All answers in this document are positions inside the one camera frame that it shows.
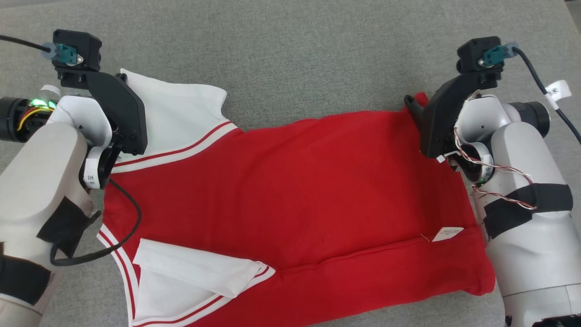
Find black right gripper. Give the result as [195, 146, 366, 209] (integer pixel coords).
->
[404, 74, 475, 159]

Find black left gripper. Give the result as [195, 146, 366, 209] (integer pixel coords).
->
[86, 72, 148, 188]

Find red white basketball jersey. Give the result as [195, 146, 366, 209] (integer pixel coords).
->
[96, 69, 496, 327]

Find grey fabric sofa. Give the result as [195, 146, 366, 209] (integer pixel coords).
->
[0, 0, 581, 327]

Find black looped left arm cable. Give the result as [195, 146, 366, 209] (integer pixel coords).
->
[49, 177, 143, 267]

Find red white twisted wires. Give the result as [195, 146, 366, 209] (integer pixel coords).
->
[447, 90, 537, 210]

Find black right camera cable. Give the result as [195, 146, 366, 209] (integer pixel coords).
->
[512, 45, 581, 146]

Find black camera cable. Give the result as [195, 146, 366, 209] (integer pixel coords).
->
[512, 45, 581, 146]
[0, 34, 51, 53]

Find black left camera cable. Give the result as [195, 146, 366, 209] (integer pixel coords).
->
[0, 34, 51, 53]

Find white right cable tag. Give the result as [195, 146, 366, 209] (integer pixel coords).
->
[544, 80, 572, 110]

